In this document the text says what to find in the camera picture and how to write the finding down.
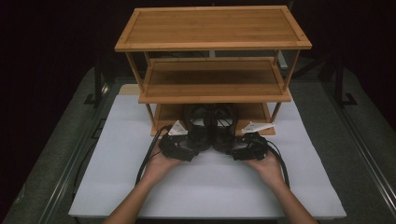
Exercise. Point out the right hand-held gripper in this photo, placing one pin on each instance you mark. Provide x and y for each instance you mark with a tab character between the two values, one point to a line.
252	149

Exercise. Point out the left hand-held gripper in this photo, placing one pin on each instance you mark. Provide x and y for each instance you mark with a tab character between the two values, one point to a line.
174	149

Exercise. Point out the black shoe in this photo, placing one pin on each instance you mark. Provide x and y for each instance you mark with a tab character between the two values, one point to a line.
224	140
199	138

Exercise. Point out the wooden shoe rack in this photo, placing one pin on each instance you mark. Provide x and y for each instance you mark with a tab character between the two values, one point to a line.
211	28

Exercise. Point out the person's left hand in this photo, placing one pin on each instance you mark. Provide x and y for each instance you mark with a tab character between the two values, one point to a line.
162	166

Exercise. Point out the person's right hand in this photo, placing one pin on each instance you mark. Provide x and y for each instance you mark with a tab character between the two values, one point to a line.
267	169

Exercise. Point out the black metal stand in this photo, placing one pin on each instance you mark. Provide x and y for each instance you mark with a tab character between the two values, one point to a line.
98	84
341	84

